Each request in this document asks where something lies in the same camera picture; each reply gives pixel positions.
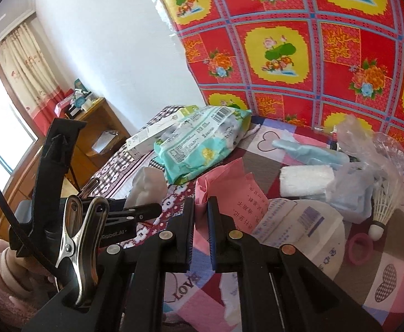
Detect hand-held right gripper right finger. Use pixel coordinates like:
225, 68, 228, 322
207, 196, 384, 332

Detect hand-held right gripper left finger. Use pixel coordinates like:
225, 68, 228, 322
22, 197, 196, 332

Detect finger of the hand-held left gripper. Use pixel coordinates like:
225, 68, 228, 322
108, 203, 163, 222

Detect white tissue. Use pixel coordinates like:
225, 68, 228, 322
124, 167, 168, 209

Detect pink paper sheet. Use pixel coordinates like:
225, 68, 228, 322
195, 157, 270, 236

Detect white green selfie stick box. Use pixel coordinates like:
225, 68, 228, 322
126, 105, 202, 160

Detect teal wet wipes packet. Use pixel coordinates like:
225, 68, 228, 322
153, 105, 252, 185

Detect white printed paper packaging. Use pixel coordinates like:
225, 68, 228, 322
254, 199, 346, 281

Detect pink plastic ring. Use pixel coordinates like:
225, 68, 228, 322
348, 233, 374, 266

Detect clear plastic blister tray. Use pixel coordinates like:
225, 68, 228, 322
326, 165, 376, 224

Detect white feather shuttlecock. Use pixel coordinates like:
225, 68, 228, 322
368, 176, 404, 242

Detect clear plastic bag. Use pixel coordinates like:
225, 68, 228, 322
334, 115, 404, 182

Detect white paper in plastic sleeve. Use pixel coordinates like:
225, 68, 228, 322
91, 129, 120, 155

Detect window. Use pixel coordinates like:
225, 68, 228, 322
0, 69, 39, 194

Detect items on shelf top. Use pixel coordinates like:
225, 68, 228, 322
65, 92, 95, 117

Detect metal spring clip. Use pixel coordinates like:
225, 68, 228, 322
55, 195, 111, 308

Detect pink box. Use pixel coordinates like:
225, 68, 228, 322
54, 90, 74, 115

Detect wooden shelf cabinet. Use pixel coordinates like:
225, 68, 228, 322
1, 97, 131, 236

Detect folded white gauze pad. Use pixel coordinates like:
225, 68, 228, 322
280, 164, 336, 198

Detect beige curtain with red hem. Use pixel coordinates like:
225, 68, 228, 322
0, 21, 69, 139

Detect light blue plastic wrapper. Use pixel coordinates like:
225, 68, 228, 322
272, 138, 348, 165

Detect red floral printed cloth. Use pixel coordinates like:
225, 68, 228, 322
147, 0, 404, 146

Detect thick black cable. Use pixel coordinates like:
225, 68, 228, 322
0, 152, 61, 278

